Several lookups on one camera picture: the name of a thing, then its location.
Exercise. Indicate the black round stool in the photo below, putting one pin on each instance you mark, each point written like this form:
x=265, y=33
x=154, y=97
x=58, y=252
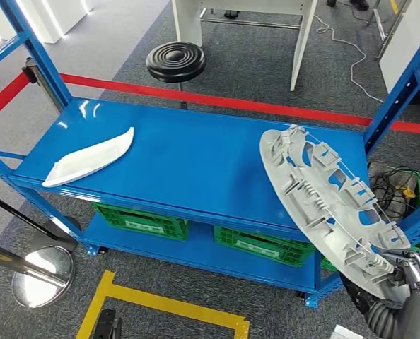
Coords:
x=176, y=61

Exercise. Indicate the white desk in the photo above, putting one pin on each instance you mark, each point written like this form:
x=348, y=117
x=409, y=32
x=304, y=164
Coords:
x=303, y=37

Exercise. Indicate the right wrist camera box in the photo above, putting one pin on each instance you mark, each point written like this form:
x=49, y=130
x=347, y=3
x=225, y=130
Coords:
x=346, y=333

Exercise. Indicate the white curved plastic part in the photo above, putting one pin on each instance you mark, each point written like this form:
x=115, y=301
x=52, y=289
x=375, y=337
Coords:
x=89, y=159

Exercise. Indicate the chrome stanchion with round base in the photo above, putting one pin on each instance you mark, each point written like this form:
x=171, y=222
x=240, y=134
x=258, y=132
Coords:
x=43, y=280

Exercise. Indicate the silver metal frame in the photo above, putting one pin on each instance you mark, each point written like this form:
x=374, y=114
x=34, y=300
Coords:
x=379, y=25

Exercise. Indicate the yellow plug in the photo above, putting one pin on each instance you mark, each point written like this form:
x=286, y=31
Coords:
x=405, y=192

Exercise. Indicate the red barrier belt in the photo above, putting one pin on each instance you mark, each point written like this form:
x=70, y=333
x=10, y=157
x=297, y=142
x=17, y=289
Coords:
x=5, y=96
x=231, y=102

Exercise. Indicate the steel barrier post black cap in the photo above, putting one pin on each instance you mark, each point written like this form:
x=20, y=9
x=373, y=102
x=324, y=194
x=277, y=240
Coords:
x=42, y=84

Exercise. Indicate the small black object under desk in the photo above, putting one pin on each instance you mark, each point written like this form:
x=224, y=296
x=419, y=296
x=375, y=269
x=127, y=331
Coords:
x=231, y=14

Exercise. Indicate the white lit platform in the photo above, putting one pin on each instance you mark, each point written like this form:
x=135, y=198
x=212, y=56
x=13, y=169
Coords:
x=54, y=18

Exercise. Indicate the blue metal shelf rack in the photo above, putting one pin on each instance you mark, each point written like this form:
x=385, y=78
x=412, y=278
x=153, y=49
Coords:
x=196, y=163

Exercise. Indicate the white board panel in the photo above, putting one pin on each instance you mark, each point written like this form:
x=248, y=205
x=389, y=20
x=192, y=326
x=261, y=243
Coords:
x=404, y=42

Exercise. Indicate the black stanchion with round base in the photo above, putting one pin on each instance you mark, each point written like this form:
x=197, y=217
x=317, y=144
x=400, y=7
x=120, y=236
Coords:
x=58, y=234

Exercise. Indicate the green plastic crate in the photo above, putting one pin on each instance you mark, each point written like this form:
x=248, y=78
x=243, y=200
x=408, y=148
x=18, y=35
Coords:
x=263, y=248
x=139, y=222

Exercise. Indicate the grey plastic wheel hubcap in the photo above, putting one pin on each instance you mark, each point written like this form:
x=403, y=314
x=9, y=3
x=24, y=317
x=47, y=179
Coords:
x=302, y=187

